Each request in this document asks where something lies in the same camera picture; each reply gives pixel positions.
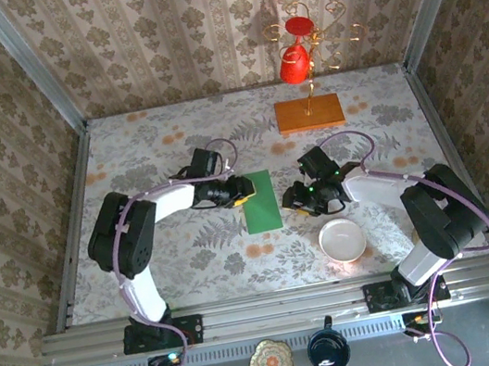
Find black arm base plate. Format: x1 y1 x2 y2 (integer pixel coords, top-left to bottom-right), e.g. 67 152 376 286
119 311 207 357
362 270 452 314

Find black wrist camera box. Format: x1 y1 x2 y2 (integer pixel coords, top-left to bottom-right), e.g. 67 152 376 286
294 143 339 183
185 143 226 180

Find white bowl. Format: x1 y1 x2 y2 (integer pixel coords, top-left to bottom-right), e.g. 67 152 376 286
315 213 370 268

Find red goblet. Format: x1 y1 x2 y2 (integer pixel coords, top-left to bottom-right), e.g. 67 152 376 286
270 14 323 89

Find aluminium side rail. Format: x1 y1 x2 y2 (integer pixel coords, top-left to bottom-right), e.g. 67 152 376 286
22 120 122 335
401 49 489 268

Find ornate scalloped small plate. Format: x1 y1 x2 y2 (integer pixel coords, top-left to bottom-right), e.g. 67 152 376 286
245 334 295 366

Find dark blue mug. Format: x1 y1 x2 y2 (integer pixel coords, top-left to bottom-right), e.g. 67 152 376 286
300 312 354 366

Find floral printed tablecloth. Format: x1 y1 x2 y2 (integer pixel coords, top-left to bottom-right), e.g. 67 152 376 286
37 51 489 326

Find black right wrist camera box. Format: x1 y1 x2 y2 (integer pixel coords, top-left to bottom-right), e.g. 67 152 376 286
294 143 339 183

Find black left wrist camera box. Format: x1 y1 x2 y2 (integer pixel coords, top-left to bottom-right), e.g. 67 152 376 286
185 143 226 180

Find green cloth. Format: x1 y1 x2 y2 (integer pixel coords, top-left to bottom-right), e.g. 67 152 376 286
236 167 285 236

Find aluminium front rail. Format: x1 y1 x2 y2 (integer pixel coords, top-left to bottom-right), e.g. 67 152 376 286
38 258 489 366

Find gold wire stand wooden base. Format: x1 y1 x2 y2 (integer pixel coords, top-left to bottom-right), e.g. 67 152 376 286
256 0 380 137

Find purple cable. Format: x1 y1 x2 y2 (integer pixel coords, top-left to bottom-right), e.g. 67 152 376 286
97 134 276 366
317 108 489 366

